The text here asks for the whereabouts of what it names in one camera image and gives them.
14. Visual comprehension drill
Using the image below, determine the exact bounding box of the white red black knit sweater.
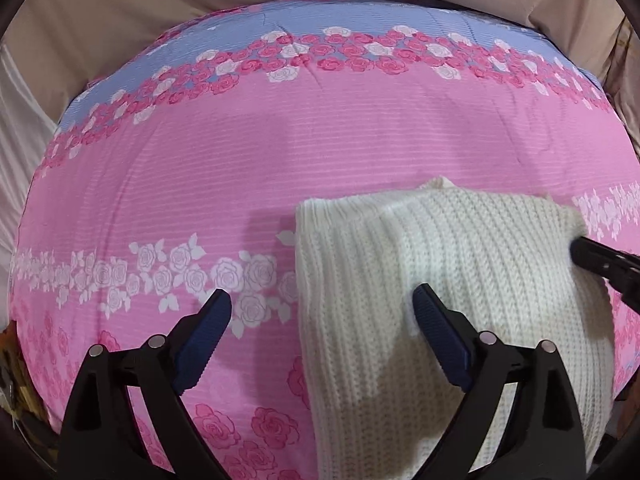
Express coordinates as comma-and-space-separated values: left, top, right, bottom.
294, 176, 617, 480

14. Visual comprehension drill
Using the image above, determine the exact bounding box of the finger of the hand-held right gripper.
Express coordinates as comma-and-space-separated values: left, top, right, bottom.
570, 236, 640, 312

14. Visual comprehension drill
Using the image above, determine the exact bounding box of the pink floral blanket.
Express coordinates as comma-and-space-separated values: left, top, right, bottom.
9, 0, 640, 480

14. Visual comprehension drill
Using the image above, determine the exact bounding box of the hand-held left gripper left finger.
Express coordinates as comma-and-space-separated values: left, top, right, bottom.
59, 288, 233, 480

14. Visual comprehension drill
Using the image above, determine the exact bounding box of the white cloth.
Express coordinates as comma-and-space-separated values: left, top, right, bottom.
0, 42, 60, 283

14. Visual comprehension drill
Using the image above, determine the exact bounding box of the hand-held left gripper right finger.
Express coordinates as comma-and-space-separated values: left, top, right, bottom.
412, 283, 600, 480

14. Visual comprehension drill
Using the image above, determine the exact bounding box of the beige sheet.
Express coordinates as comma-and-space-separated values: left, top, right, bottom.
4, 0, 640, 128

